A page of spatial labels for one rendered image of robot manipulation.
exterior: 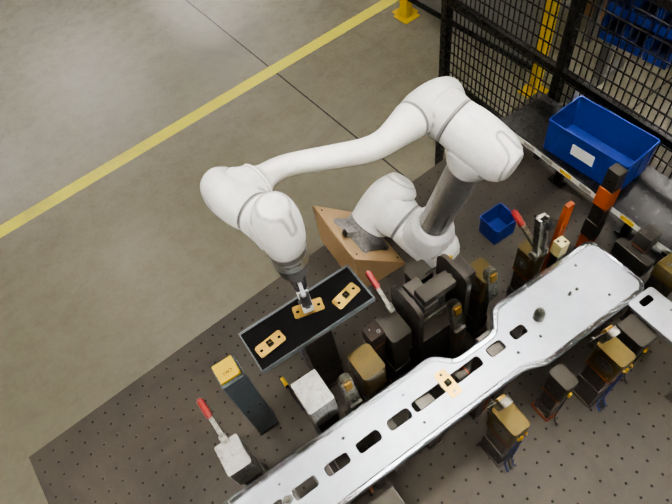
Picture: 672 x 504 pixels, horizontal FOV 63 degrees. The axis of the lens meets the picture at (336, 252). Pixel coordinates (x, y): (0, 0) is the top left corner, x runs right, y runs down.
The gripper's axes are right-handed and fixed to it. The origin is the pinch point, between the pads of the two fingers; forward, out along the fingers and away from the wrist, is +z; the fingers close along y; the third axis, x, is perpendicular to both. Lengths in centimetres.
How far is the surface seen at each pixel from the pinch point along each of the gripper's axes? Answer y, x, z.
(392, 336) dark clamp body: 10.6, 19.6, 17.3
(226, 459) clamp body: 25.3, -33.6, 19.3
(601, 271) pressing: 12, 87, 25
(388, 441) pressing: 34.9, 7.9, 25.4
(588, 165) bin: -21, 102, 18
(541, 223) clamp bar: 1, 70, 4
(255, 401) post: 8.8, -23.9, 29.9
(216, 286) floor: -101, -42, 125
